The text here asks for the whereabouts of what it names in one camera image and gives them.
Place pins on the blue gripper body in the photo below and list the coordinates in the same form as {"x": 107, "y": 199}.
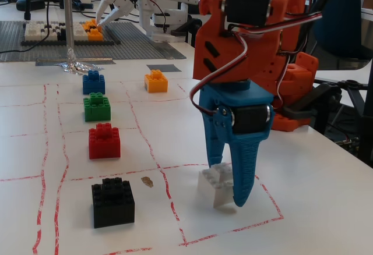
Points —
{"x": 233, "y": 96}

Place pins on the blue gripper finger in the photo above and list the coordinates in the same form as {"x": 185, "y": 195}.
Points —
{"x": 244, "y": 167}
{"x": 214, "y": 141}

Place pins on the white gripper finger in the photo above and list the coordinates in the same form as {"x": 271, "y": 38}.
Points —
{"x": 115, "y": 14}
{"x": 105, "y": 6}

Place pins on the white brick block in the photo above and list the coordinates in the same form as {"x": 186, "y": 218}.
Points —
{"x": 212, "y": 183}

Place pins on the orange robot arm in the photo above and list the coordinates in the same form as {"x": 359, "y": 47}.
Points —
{"x": 221, "y": 54}

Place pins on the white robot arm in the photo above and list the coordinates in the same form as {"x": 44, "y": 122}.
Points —
{"x": 145, "y": 19}

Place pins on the blue brick block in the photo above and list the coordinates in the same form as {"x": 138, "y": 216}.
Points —
{"x": 93, "y": 84}

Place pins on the orange brick block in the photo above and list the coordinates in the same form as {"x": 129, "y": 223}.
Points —
{"x": 157, "y": 84}

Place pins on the small green brick block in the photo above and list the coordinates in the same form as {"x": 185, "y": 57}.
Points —
{"x": 97, "y": 109}

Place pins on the red brick block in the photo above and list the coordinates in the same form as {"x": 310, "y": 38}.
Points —
{"x": 104, "y": 144}

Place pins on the black brick block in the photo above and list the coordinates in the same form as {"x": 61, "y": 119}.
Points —
{"x": 113, "y": 205}

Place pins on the grey studded baseplate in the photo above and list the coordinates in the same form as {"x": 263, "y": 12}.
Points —
{"x": 131, "y": 44}

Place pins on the metal pole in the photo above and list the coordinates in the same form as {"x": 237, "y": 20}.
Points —
{"x": 68, "y": 13}

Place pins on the aluminium foil sheet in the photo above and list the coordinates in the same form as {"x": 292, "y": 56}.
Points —
{"x": 77, "y": 67}

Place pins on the silver-grey tape patch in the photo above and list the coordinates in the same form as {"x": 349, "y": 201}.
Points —
{"x": 172, "y": 50}

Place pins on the white black orange brick panel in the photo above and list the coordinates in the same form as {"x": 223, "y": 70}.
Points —
{"x": 38, "y": 31}

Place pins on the black table clamp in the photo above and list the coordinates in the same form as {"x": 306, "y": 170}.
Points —
{"x": 320, "y": 97}

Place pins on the blue chair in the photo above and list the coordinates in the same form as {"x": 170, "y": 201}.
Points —
{"x": 338, "y": 28}

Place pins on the black desk frame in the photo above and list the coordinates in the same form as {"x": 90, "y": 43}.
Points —
{"x": 367, "y": 115}

